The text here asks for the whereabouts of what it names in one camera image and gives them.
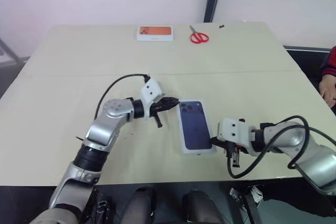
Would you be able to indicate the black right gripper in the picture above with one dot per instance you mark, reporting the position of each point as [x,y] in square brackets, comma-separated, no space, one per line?
[235,155]

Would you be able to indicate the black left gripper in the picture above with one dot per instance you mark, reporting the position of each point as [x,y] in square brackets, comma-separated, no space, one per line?
[157,110]

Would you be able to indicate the white box lid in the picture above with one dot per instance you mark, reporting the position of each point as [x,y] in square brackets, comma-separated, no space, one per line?
[195,127]

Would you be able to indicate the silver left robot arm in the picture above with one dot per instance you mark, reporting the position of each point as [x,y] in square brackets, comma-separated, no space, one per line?
[102,132]

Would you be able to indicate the red and black sleeved forearm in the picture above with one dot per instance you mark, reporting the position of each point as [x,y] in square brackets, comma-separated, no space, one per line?
[331,64]

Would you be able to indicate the orange print phone box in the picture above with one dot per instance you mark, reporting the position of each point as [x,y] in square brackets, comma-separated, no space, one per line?
[155,32]

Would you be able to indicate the person's bare hand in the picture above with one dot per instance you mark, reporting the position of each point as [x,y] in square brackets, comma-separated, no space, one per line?
[328,87]

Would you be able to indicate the dark rounded shape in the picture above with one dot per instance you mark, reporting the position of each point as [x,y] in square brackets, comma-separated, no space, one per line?
[199,207]
[140,205]

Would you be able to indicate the small black clip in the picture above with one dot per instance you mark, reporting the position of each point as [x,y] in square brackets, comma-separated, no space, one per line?
[221,26]

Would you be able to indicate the black device under table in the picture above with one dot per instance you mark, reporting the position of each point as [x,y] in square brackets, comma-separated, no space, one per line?
[101,208]

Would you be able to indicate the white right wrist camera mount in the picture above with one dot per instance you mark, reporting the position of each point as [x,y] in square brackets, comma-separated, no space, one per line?
[233,130]

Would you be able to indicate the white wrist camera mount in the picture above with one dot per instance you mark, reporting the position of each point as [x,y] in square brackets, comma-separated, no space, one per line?
[233,130]
[151,91]

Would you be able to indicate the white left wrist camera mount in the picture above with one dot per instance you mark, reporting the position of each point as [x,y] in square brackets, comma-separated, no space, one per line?
[151,91]

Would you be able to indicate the black table leg frame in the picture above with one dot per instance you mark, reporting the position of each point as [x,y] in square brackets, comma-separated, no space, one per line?
[249,203]

